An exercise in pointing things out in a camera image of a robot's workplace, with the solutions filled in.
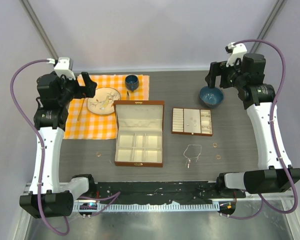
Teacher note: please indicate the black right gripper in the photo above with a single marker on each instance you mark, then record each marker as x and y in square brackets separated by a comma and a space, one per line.
[214, 71]

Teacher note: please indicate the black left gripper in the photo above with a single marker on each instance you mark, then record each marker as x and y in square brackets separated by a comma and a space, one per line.
[87, 91]

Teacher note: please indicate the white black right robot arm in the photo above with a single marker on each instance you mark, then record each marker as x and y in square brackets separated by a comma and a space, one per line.
[275, 172]

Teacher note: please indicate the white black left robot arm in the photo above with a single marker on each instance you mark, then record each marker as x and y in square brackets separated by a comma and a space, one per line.
[45, 192]

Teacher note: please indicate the brown jewelry tray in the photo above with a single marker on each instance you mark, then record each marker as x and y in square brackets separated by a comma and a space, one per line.
[183, 116]

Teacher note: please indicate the brown open jewelry box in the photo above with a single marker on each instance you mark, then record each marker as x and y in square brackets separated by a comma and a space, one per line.
[140, 126]

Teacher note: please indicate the beige floral ceramic plate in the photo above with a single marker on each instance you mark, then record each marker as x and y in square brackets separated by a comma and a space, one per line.
[103, 101]

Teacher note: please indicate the blue ceramic bowl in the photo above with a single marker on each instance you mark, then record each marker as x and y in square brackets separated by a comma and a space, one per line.
[211, 97]

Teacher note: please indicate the small dark blue cup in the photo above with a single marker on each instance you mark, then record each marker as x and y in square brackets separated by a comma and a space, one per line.
[131, 82]

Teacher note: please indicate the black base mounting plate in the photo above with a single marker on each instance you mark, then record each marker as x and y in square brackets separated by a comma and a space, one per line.
[165, 192]

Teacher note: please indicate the white slotted cable duct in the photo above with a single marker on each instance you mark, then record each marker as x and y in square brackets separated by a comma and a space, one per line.
[89, 207]

